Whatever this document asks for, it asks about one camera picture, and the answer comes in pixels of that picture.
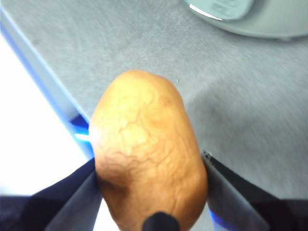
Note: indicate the pale green electric pot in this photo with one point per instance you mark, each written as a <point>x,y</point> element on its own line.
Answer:
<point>255,26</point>

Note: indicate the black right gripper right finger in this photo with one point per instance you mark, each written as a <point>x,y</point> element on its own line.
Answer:
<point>240,204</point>

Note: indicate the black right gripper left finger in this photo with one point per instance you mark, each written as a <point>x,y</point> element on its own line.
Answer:
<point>60,207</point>

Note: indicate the brown potato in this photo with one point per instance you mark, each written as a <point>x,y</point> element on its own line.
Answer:
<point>149,149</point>

